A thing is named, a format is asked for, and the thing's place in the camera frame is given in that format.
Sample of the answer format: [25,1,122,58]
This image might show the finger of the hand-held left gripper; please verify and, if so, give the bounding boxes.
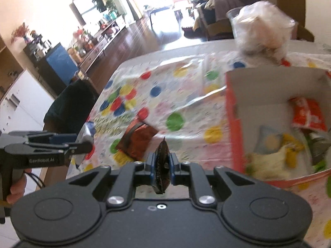
[5,141,94,159]
[8,131,78,145]

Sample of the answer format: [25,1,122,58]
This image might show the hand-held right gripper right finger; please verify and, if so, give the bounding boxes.
[168,152,261,205]

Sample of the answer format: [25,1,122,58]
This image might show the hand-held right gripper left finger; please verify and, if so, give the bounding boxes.
[68,152,158,205]

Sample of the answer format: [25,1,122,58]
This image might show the dark brown snack packet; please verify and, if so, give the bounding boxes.
[154,136,170,195]

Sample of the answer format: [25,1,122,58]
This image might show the white packet with blue edge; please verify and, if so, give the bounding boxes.
[79,121,95,145]

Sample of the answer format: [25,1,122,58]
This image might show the pale yellow snack packet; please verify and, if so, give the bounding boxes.
[244,145,294,180]

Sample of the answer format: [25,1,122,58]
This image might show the light blue snack packet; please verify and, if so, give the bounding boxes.
[255,125,284,153]

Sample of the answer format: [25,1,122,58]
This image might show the red cardboard box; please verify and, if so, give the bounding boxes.
[224,66,331,188]

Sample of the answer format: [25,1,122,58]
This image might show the yellow sesame snack packet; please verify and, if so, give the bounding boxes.
[281,133,306,169]

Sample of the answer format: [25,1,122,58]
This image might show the green white round snack packet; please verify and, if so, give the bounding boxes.
[306,132,329,173]

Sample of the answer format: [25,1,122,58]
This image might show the person's left hand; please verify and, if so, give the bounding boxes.
[6,169,34,205]

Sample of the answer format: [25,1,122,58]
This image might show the brown red snack packet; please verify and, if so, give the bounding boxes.
[115,120,159,160]

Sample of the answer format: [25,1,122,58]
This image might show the black cloth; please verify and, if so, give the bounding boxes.
[43,79,100,135]

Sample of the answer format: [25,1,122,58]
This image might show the white cabinet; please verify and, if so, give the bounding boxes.
[0,70,56,135]

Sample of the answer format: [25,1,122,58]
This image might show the blue panel box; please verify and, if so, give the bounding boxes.
[45,43,78,83]

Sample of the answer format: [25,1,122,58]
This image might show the balloon print tablecloth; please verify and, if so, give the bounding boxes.
[66,40,331,248]

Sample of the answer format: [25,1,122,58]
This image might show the wooden shelf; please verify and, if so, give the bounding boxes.
[0,36,26,93]

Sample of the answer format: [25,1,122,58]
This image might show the red flower decoration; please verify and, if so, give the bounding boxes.
[74,28,94,55]

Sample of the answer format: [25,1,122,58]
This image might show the low television cabinet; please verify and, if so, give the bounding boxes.
[78,15,128,73]

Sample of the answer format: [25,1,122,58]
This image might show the television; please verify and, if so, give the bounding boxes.
[69,0,104,24]

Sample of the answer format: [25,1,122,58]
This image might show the wooden chair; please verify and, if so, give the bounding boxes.
[205,18,234,41]

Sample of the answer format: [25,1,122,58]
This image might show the dark coffee table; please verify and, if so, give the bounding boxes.
[143,5,179,29]

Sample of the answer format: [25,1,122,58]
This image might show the clear plastic bag white contents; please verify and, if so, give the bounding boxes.
[227,1,296,66]

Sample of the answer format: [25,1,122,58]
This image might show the black cable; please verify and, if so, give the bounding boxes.
[25,171,47,190]

